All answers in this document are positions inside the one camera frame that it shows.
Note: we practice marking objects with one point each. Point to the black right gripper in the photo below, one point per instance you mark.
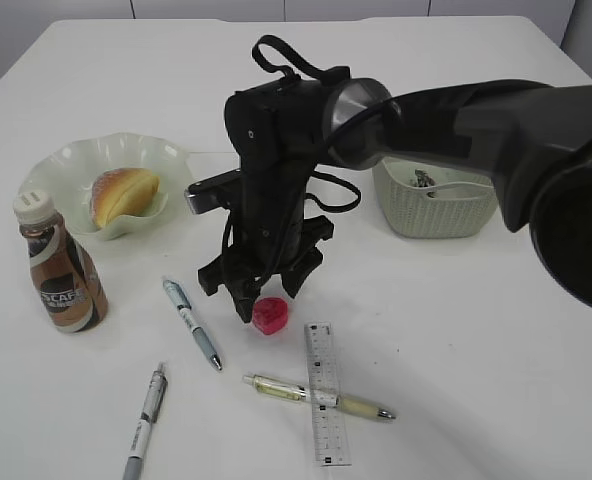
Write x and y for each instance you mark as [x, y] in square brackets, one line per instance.
[275, 129]

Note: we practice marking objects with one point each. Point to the pink pencil sharpener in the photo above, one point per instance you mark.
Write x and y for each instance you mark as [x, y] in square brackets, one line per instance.
[270, 315]

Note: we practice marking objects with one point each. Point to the golden bread roll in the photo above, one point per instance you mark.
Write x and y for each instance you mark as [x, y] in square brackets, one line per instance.
[122, 191]

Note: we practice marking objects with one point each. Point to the smaller paper ball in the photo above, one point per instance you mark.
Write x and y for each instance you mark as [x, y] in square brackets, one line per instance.
[422, 179]

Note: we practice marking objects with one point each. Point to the brown Nescafe coffee bottle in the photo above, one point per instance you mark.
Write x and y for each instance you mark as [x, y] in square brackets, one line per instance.
[63, 273]

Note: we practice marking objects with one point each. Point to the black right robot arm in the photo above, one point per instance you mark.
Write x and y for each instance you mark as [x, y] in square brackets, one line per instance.
[532, 141]

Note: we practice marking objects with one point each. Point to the blue grey click pen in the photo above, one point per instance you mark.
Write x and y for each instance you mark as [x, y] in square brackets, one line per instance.
[177, 295]

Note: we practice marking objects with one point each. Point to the cream yellow click pen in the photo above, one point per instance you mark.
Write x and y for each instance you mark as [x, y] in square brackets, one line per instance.
[276, 387]

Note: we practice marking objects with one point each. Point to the grey-green plastic basket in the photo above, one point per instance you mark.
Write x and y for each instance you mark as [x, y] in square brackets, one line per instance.
[465, 201]

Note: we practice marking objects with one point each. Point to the white grey click pen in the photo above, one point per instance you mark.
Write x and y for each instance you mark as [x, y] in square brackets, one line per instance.
[148, 417]

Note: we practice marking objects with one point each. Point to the pale green wavy plate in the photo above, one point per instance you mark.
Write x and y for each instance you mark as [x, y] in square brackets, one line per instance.
[68, 175]

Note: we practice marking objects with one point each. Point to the clear plastic ruler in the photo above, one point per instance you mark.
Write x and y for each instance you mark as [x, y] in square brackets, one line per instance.
[329, 432]

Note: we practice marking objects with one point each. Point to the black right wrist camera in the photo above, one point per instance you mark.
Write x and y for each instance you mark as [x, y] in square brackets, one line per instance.
[221, 191]

